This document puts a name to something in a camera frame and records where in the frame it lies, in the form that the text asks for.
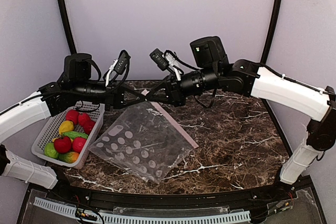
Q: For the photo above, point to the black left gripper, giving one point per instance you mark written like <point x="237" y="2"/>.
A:
<point x="118" y="98"/>

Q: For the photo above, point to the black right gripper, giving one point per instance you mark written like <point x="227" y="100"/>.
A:
<point x="172" y="91"/>

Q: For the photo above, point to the clear zip top bag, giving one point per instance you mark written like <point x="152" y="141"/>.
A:
<point x="145" y="141"/>

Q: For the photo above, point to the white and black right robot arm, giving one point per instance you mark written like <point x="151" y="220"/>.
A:
<point x="253" y="79"/>

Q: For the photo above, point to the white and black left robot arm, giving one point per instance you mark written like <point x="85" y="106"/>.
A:
<point x="74" y="85"/>

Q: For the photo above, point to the red toy fruit right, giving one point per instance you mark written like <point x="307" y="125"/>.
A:
<point x="88" y="126"/>

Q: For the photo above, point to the red toy fruit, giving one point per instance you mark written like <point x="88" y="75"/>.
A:
<point x="88" y="126"/>
<point x="78" y="144"/>

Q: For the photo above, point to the red toy apple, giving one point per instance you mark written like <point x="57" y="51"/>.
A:
<point x="72" y="115"/>

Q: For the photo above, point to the red toy fruit front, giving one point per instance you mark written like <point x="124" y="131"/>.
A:
<point x="78" y="144"/>

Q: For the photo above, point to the yellow toy lemon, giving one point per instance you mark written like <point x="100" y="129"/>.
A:
<point x="66" y="126"/>

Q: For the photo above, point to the red toy tomato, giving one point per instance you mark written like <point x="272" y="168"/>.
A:
<point x="63" y="145"/>

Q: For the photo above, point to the green orange toy mango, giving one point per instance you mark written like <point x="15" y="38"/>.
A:
<point x="69" y="157"/>

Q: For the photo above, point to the white plastic basket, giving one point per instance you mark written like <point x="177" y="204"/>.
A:
<point x="51" y="130"/>

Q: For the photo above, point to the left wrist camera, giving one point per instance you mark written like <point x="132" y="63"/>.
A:
<point x="118" y="68"/>

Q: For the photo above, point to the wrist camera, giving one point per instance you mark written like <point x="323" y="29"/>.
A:
<point x="169" y="61"/>
<point x="118" y="68"/>

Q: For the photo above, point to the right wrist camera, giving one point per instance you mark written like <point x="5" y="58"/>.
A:
<point x="169" y="61"/>

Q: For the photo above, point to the black left frame post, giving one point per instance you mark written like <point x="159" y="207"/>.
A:
<point x="66" y="26"/>

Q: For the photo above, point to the black frame post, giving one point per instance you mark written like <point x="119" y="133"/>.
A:
<point x="271" y="30"/>
<point x="66" y="26"/>

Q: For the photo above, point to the white slotted cable duct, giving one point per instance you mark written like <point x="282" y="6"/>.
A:
<point x="125" y="216"/>

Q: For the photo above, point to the black front rail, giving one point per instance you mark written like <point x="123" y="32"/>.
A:
<point x="105" y="186"/>

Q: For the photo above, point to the black right frame post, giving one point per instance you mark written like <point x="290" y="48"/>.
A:
<point x="271" y="30"/>

